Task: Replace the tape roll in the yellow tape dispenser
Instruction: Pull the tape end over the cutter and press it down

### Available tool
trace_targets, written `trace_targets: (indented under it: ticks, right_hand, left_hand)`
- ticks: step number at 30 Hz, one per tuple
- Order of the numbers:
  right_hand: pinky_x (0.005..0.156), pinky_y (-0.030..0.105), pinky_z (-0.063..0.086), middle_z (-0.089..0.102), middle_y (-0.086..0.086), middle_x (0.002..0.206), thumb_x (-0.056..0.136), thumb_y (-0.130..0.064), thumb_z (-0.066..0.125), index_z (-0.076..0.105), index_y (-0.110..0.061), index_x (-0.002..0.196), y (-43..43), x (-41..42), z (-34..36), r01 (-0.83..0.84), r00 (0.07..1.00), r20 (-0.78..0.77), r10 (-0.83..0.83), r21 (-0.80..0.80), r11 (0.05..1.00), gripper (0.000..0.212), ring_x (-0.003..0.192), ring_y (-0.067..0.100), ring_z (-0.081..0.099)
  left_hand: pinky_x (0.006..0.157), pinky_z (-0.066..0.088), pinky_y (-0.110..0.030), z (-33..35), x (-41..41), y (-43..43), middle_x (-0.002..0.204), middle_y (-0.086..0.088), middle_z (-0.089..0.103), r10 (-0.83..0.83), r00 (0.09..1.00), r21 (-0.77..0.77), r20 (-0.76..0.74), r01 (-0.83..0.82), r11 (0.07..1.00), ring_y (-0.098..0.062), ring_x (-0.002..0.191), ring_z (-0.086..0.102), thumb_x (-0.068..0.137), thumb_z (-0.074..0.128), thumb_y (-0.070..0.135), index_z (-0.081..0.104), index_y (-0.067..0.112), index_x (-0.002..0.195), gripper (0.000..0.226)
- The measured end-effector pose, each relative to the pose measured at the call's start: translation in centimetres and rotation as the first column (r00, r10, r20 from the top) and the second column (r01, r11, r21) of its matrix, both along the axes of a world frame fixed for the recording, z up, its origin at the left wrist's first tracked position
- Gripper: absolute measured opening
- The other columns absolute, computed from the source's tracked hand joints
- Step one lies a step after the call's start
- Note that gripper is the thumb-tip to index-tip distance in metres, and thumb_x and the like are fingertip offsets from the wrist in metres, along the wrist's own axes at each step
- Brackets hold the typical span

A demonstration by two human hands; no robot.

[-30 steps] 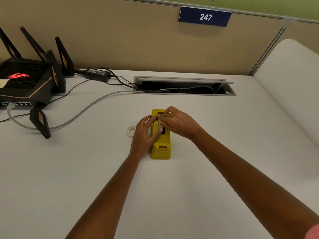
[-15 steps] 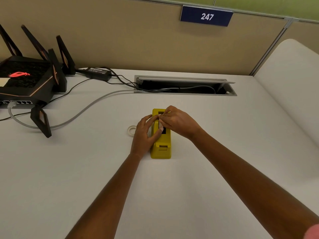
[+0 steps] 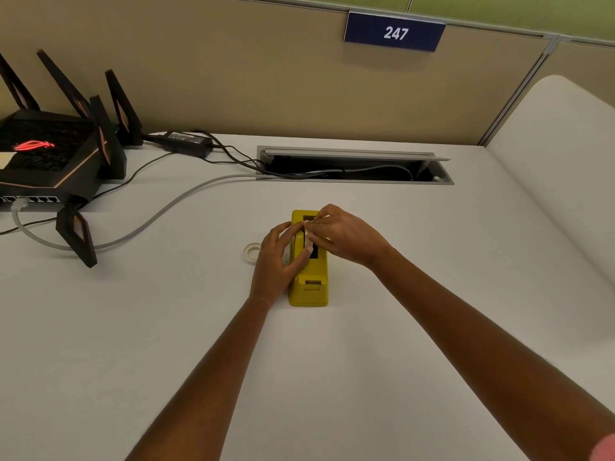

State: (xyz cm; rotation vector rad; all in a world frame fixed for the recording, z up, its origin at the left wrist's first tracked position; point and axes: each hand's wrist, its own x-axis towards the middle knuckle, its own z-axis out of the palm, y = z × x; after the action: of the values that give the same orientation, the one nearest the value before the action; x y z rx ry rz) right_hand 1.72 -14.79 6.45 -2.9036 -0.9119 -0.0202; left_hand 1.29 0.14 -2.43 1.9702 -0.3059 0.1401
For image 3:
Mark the person's right hand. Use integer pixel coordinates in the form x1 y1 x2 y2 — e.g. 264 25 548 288
305 204 396 272

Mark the person's left hand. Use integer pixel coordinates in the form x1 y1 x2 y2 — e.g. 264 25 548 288
249 221 313 309

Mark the clear tape roll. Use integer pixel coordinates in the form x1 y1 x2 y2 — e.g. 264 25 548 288
294 229 315 259

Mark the yellow tape dispenser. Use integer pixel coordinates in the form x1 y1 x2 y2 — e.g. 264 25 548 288
288 209 330 308

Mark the person's right forearm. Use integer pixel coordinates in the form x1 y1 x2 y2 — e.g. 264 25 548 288
368 247 615 461

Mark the person's left forearm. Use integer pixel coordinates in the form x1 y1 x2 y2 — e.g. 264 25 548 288
126 296 273 461

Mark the black power adapter brick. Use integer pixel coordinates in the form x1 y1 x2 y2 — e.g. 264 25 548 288
164 131 215 158

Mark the blue number sign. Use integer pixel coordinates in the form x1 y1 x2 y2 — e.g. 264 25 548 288
343 11 447 53

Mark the white rounded panel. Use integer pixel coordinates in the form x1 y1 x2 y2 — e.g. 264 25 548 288
485 75 615 303

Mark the black router with antennas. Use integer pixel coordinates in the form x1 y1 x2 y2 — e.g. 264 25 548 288
0 49 145 269

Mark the pink sleeve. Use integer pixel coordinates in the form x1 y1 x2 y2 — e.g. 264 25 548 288
589 433 615 461

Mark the grey desk cable tray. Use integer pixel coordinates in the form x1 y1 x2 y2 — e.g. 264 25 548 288
256 146 455 186

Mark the thick black power cable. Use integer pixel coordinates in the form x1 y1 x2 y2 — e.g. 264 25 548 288
192 130 308 181

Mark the grey network cable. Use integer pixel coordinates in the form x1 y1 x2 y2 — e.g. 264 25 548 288
12 174 262 251

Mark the thin black cable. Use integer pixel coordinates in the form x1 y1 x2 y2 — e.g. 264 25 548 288
0 151 175 236

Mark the grey partition frame post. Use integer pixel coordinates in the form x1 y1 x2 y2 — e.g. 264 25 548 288
478 34 560 147

